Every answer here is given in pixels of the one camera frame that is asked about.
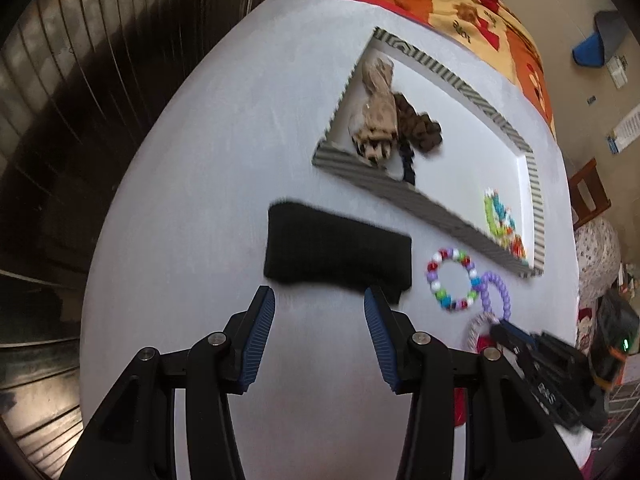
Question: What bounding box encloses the striped jewelry box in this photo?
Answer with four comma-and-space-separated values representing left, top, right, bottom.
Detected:
311, 26, 546, 279

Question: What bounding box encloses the black knit headband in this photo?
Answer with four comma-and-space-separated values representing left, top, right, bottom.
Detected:
263, 200, 413, 306

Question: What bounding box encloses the green bead bracelet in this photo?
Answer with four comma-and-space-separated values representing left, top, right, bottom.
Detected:
482, 187, 518, 238

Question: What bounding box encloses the wall calendar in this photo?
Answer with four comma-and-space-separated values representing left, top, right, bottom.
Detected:
606, 105, 640, 155

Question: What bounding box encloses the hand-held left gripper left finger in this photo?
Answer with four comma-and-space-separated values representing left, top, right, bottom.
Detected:
60, 285, 277, 480

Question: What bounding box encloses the floral bedding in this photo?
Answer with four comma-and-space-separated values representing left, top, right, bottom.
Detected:
572, 217, 623, 306

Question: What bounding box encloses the white bead bracelet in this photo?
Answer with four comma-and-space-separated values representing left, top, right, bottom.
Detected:
467, 311, 503, 356

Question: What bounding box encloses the blue grey cap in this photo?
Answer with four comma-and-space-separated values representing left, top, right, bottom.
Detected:
572, 10, 630, 68

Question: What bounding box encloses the white embossed tablecloth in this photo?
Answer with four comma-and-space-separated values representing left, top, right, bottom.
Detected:
80, 0, 591, 480

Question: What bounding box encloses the purple bead bracelet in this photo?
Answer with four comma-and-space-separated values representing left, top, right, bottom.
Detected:
475, 271, 513, 322

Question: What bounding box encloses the orange printed blanket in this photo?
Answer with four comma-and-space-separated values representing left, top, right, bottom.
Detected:
350, 0, 557, 141

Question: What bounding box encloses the orange bead bracelet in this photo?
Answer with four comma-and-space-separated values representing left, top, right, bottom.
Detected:
505, 232, 528, 261

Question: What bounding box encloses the white wall notice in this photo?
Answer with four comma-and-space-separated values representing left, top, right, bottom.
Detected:
607, 55, 630, 90

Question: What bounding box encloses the brown wooden chair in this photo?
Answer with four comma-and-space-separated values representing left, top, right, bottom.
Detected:
569, 157, 612, 228

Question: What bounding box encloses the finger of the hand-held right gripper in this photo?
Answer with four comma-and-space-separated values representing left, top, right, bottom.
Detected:
515, 350, 546, 386
490, 321, 538, 356

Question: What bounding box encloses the multicolour bead bracelet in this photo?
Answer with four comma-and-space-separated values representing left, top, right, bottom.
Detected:
425, 247, 483, 313

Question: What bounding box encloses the red white cushion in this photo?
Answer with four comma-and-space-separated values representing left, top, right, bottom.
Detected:
577, 307, 598, 348

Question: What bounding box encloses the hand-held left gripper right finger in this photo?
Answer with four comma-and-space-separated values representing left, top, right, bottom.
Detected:
363, 286, 583, 480

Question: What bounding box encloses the dark navy hair tie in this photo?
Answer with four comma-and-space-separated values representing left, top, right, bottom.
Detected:
397, 140, 418, 186

